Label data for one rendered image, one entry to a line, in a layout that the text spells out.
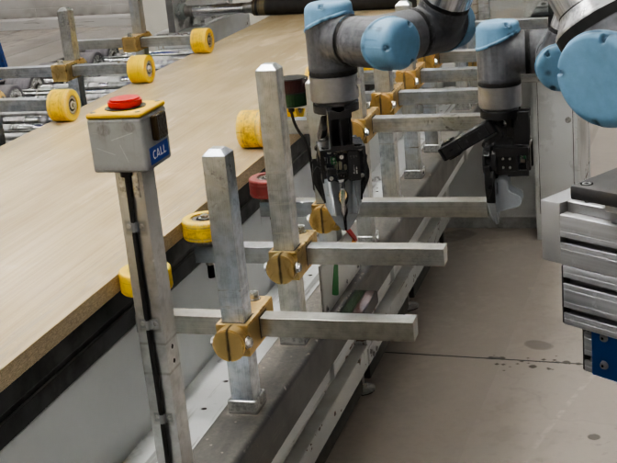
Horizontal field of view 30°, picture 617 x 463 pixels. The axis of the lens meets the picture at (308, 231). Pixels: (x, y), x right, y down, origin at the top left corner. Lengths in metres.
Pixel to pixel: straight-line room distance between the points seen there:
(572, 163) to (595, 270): 2.81
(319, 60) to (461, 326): 2.12
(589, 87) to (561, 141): 3.02
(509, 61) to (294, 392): 0.67
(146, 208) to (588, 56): 0.54
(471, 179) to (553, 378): 1.41
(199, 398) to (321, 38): 0.66
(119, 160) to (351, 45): 0.48
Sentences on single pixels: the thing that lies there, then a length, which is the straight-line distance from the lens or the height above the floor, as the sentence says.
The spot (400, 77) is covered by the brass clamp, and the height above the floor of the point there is 0.96.
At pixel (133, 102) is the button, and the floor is 1.23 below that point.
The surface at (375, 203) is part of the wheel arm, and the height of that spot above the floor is 0.86.
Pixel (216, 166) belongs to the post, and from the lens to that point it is 1.61.
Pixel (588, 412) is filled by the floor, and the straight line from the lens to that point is 3.21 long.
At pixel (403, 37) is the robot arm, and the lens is 1.66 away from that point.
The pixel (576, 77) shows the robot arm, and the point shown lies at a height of 1.21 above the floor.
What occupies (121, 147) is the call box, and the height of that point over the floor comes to 1.18.
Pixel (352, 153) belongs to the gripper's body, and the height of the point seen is 1.04.
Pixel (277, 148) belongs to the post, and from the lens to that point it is 1.84.
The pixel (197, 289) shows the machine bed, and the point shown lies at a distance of 2.07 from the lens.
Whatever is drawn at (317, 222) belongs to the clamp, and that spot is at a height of 0.84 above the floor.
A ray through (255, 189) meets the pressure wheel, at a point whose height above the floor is 0.89.
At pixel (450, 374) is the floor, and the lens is 3.43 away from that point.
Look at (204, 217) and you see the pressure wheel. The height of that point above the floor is 0.91.
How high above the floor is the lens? 1.48
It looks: 18 degrees down
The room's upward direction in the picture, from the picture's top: 5 degrees counter-clockwise
